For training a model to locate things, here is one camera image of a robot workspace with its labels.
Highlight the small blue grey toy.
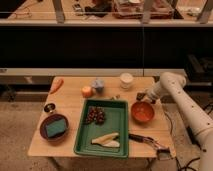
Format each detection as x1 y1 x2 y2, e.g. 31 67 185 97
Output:
92 78 104 94

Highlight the orange red bowl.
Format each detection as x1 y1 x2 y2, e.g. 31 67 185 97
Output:
131 101 155 123

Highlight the orange carrot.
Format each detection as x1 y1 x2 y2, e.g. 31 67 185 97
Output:
49 79 64 94

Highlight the small metal cup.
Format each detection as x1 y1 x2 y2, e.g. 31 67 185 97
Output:
44 103 56 113

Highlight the black handled brush tool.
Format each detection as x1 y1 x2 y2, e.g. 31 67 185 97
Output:
129 133 172 160

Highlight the dark purple bowl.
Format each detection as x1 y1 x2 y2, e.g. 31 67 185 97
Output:
40 114 69 141

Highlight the bunch of dark grapes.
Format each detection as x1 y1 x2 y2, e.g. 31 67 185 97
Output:
85 106 105 125

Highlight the green plastic tray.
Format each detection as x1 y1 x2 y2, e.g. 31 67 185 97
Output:
74 99 129 158

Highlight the white cup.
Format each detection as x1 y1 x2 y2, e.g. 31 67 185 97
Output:
120 73 133 89

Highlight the orange fruit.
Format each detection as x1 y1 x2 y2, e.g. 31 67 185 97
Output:
81 86 93 98

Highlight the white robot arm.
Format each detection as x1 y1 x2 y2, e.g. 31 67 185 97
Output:
146 72 213 171

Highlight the teal sponge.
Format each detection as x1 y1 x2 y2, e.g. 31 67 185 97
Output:
46 119 66 137

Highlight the small metal object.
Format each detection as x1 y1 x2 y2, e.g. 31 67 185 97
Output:
111 95 120 100

